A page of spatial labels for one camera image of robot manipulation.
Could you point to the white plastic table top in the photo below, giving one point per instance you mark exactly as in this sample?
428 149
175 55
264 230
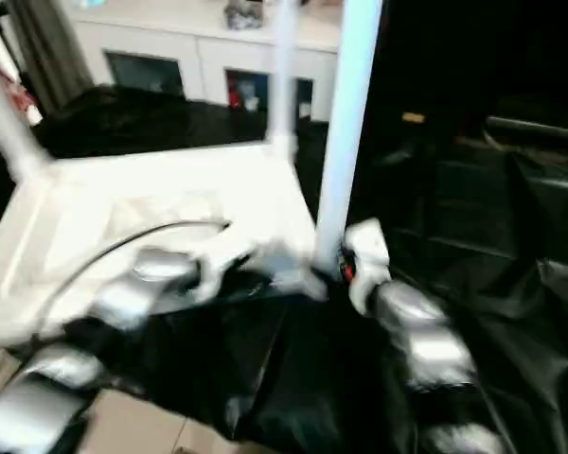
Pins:
99 198

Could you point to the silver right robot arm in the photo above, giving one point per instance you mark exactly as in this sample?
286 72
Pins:
431 340

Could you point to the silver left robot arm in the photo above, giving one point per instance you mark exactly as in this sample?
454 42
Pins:
128 293

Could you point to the black mat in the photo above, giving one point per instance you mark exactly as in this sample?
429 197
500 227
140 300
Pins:
147 118

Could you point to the dark long metal bar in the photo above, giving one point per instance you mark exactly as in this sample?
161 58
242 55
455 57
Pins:
535 127

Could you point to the white cabinet with glass doors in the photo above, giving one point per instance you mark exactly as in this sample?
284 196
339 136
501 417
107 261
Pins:
194 47

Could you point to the dark grey curtain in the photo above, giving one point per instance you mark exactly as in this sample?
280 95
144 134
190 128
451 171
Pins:
52 52

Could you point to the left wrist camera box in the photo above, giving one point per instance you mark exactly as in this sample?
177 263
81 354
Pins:
222 265

